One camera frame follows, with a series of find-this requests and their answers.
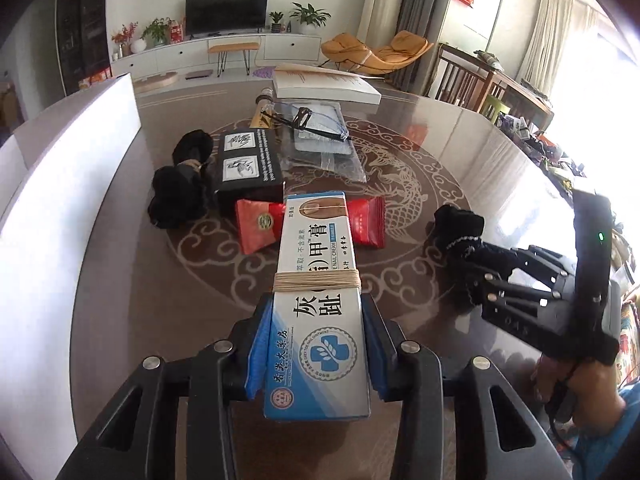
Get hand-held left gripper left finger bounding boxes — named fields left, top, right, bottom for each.
left=57, top=295, right=275, bottom=480

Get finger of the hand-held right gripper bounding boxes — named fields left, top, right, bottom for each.
left=467, top=272, right=557, bottom=357
left=462, top=242, right=577, bottom=293

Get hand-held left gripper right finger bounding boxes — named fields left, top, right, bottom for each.
left=361, top=294, right=572, bottom=480

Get black cloth piece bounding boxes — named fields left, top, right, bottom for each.
left=431, top=205, right=487, bottom=263

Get blue white ointment box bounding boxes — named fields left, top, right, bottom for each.
left=263, top=191, right=372, bottom=421

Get red snack packet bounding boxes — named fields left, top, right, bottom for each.
left=235, top=199, right=287, bottom=256
left=346, top=196, right=387, bottom=251

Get black fuzzy socks bundle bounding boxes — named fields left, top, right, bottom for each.
left=148, top=129, right=217, bottom=230

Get black box with pictures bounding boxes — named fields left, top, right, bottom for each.
left=214, top=127, right=286, bottom=213

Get grey blue packet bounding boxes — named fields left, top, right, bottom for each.
left=294, top=102, right=352, bottom=157

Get black eyeglasses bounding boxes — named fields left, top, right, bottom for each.
left=261, top=105, right=352, bottom=142

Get person's right forearm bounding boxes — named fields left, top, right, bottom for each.
left=570, top=392, right=640, bottom=480

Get person's right hand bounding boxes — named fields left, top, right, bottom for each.
left=531, top=352, right=627, bottom=433

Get cluttered wooden side table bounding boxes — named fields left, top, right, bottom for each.
left=492, top=67, right=556, bottom=133

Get dark wooden chair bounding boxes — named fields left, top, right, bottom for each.
left=429, top=42, right=507, bottom=112

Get clear plastic bag with device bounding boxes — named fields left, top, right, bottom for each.
left=277, top=101, right=367, bottom=183

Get sheer white curtain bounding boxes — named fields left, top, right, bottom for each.
left=516, top=0, right=598, bottom=103

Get orange lounge chair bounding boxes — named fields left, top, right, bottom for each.
left=320, top=30, right=435, bottom=77

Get white book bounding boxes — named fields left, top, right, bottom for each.
left=271, top=62, right=382, bottom=107

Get grey curtain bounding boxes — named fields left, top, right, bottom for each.
left=394, top=0, right=454, bottom=92

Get white television cabinet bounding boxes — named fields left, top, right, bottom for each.
left=111, top=33, right=327, bottom=81

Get wooden bench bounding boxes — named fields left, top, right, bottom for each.
left=208, top=41, right=261, bottom=77

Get large leafy potted plant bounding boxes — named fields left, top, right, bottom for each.
left=289, top=2, right=331, bottom=36

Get green potted plant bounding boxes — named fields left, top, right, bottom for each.
left=141, top=17, right=174, bottom=47

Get orange flowers in white vase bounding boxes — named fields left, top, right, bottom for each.
left=111, top=22, right=147, bottom=57

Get black television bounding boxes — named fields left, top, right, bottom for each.
left=185, top=0, right=269, bottom=39

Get dark bookshelf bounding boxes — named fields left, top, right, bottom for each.
left=54, top=0, right=111, bottom=97

